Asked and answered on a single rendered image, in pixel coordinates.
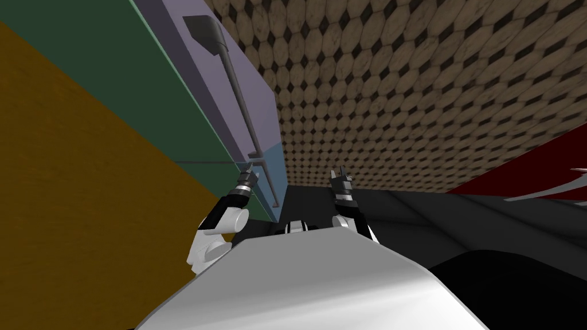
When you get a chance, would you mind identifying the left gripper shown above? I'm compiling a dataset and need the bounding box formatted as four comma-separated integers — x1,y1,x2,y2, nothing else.
238,162,261,188

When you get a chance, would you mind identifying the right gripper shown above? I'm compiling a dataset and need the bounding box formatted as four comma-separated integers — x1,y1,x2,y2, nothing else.
329,166,354,199

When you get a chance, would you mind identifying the blue refrigerator door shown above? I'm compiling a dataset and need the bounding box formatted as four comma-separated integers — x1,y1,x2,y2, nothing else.
233,141,288,223

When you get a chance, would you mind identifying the purple refrigerator door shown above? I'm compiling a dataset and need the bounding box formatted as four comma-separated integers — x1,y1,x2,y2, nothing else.
132,0,282,167

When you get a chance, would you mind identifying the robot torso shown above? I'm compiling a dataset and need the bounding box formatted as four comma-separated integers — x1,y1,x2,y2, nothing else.
132,219,490,330

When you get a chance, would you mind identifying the short grey door handle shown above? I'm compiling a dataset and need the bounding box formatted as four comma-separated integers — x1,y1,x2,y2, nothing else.
247,158,281,209

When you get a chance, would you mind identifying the long grey door handle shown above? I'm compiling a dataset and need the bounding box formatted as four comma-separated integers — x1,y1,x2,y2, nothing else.
182,14,264,159

